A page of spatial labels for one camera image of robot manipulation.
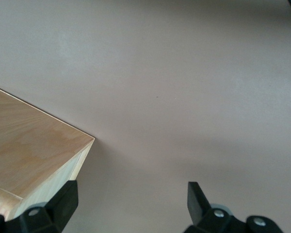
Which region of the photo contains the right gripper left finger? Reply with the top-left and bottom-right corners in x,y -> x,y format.
0,180 -> 79,233

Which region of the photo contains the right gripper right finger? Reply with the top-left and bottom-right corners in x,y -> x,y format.
183,181 -> 284,233

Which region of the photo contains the light wooden drawer cabinet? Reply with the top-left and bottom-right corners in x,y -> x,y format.
0,83 -> 96,222

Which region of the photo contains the brown table cover sheet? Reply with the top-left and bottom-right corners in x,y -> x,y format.
0,0 -> 291,233

